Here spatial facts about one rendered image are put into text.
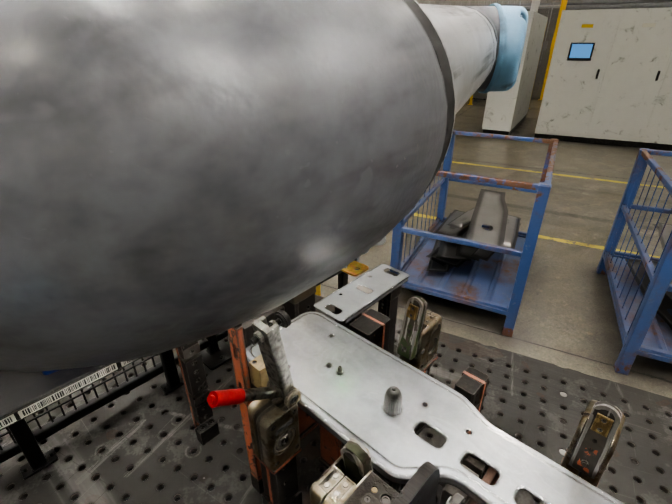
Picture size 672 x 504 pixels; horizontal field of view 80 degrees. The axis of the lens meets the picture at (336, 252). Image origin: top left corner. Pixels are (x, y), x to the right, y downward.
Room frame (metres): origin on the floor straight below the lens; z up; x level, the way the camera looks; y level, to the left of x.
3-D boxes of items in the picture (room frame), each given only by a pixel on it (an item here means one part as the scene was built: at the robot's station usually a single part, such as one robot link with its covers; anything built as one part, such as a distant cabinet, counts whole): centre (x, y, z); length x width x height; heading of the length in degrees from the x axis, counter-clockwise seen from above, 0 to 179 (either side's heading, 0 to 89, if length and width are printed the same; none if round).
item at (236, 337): (0.54, 0.17, 0.95); 0.03 x 0.01 x 0.50; 47
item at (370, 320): (0.77, -0.08, 0.84); 0.11 x 0.10 x 0.28; 137
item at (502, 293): (2.59, -0.98, 0.47); 1.20 x 0.80 x 0.95; 152
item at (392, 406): (0.50, -0.10, 1.02); 0.03 x 0.03 x 0.07
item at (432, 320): (0.69, -0.19, 0.87); 0.12 x 0.09 x 0.35; 137
